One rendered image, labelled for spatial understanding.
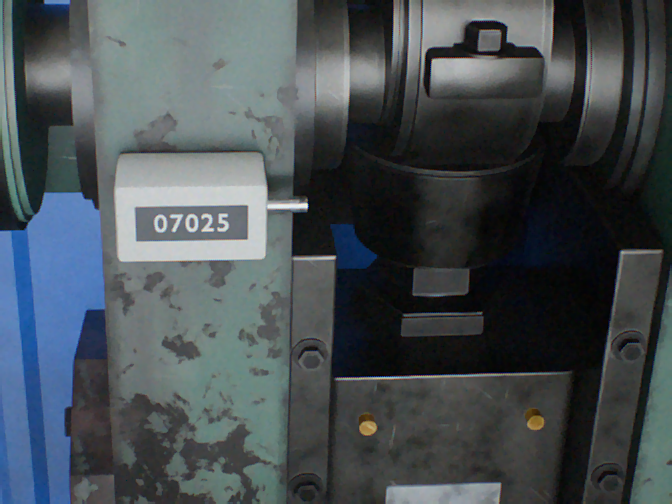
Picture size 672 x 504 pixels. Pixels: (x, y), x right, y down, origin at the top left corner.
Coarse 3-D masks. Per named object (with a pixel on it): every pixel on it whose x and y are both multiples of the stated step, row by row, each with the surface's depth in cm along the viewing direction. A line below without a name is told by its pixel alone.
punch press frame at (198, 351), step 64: (128, 0) 61; (192, 0) 61; (256, 0) 61; (640, 0) 71; (128, 64) 62; (192, 64) 62; (256, 64) 63; (640, 64) 71; (128, 128) 63; (192, 128) 64; (256, 128) 64; (640, 128) 72; (640, 192) 75; (512, 256) 105; (128, 320) 68; (192, 320) 69; (256, 320) 69; (128, 384) 70; (192, 384) 71; (256, 384) 71; (128, 448) 72; (192, 448) 73; (256, 448) 73; (640, 448) 76
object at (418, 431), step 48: (336, 288) 86; (384, 288) 83; (480, 288) 83; (528, 288) 87; (336, 336) 81; (384, 336) 81; (432, 336) 81; (480, 336) 81; (528, 336) 82; (336, 384) 77; (384, 384) 77; (432, 384) 78; (480, 384) 78; (528, 384) 78; (336, 432) 79; (384, 432) 79; (432, 432) 79; (480, 432) 80; (528, 432) 80; (336, 480) 80; (384, 480) 81; (432, 480) 81; (480, 480) 81; (528, 480) 82
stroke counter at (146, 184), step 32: (128, 160) 63; (160, 160) 63; (192, 160) 63; (224, 160) 63; (256, 160) 64; (128, 192) 61; (160, 192) 61; (192, 192) 61; (224, 192) 61; (256, 192) 61; (128, 224) 61; (160, 224) 62; (192, 224) 62; (224, 224) 62; (256, 224) 62; (128, 256) 62; (160, 256) 62; (192, 256) 63; (224, 256) 63; (256, 256) 63
